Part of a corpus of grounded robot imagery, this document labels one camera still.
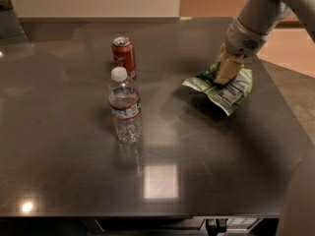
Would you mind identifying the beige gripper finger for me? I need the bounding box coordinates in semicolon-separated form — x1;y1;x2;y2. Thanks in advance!
216;43;227;65
214;54;244;85

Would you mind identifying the green jalapeno chip bag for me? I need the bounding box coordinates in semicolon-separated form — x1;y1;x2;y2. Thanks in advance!
182;62;253;116

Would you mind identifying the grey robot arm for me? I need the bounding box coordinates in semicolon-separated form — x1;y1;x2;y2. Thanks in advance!
215;0;315;85

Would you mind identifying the red coke can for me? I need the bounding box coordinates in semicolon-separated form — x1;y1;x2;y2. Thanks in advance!
112;36;136;79

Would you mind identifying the clear plastic water bottle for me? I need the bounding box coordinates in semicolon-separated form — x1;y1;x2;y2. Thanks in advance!
107;67;142;144

